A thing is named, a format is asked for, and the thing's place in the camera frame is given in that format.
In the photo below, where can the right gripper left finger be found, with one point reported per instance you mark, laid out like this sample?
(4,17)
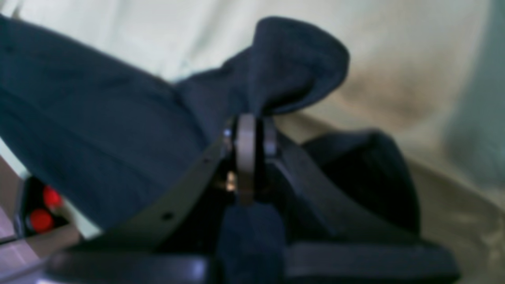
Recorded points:
(154,224)

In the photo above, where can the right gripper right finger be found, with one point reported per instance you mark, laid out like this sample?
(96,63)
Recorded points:
(320,207)

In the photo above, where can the black T-shirt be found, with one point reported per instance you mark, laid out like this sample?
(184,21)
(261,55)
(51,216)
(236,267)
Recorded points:
(112,138)

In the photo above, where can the pale green table cloth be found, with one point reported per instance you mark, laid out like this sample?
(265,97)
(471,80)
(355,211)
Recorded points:
(430,72)

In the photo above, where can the blue orange bar clamp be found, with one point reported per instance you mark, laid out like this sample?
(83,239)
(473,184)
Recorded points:
(39,209)

